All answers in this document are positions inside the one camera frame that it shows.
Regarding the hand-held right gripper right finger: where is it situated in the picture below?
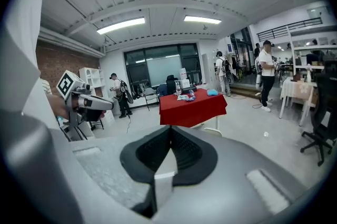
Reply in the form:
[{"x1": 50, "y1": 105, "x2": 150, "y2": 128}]
[{"x1": 170, "y1": 125, "x2": 219, "y2": 187}]

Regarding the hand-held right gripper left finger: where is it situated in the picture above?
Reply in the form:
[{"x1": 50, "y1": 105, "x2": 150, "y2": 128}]
[{"x1": 120, "y1": 125, "x2": 172, "y2": 184}]

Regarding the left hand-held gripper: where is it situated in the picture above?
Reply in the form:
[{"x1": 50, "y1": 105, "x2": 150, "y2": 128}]
[{"x1": 56, "y1": 70, "x2": 115, "y2": 141}]

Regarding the person's left forearm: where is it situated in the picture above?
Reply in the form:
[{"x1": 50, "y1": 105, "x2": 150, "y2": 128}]
[{"x1": 46, "y1": 94, "x2": 71, "y2": 119}]

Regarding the white open shelf unit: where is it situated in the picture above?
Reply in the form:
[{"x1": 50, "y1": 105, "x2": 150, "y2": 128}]
[{"x1": 78, "y1": 67, "x2": 116, "y2": 124}]

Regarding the white chair back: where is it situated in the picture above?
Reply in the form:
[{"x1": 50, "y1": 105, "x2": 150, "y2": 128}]
[{"x1": 203, "y1": 128, "x2": 224, "y2": 138}]

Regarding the table with red cloth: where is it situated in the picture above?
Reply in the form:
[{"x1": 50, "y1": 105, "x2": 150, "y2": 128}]
[{"x1": 158, "y1": 87, "x2": 228, "y2": 129}]

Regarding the black framed window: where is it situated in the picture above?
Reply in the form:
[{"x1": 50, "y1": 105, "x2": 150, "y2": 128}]
[{"x1": 123, "y1": 43, "x2": 203, "y2": 95}]

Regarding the grey folding chair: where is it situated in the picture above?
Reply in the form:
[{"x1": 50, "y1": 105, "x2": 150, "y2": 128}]
[{"x1": 144, "y1": 87, "x2": 159, "y2": 111}]

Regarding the clear printed packet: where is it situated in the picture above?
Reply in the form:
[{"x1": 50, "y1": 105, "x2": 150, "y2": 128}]
[{"x1": 177, "y1": 94, "x2": 197, "y2": 102}]

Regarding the blue chair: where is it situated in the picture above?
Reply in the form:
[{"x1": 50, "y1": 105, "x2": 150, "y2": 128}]
[{"x1": 157, "y1": 83, "x2": 168, "y2": 99}]

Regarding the white projection board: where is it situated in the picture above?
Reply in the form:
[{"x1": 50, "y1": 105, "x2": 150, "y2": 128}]
[{"x1": 146, "y1": 56, "x2": 183, "y2": 87}]

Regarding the long ceiling light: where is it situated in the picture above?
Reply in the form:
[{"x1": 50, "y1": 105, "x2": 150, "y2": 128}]
[
  {"x1": 183, "y1": 15, "x2": 223, "y2": 25},
  {"x1": 96, "y1": 16, "x2": 146, "y2": 35}
]

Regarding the black high-back office chair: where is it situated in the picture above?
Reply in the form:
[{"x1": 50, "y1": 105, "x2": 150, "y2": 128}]
[{"x1": 165, "y1": 74, "x2": 179, "y2": 95}]

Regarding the white tall cabinet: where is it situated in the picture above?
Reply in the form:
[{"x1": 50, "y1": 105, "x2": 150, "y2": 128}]
[{"x1": 201, "y1": 52, "x2": 220, "y2": 90}]

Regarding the person's white shirt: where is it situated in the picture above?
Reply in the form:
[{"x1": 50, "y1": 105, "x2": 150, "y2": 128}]
[{"x1": 4, "y1": 0, "x2": 61, "y2": 130}]

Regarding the table with cream cloth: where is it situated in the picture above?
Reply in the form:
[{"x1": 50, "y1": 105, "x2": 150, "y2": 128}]
[{"x1": 278, "y1": 76, "x2": 318, "y2": 126}]

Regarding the black balcony railing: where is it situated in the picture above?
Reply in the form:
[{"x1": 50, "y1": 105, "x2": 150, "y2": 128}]
[{"x1": 256, "y1": 17, "x2": 323, "y2": 42}]

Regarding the white tall frame shelf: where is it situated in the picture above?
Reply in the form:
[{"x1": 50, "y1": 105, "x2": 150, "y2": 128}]
[{"x1": 289, "y1": 25, "x2": 337, "y2": 76}]

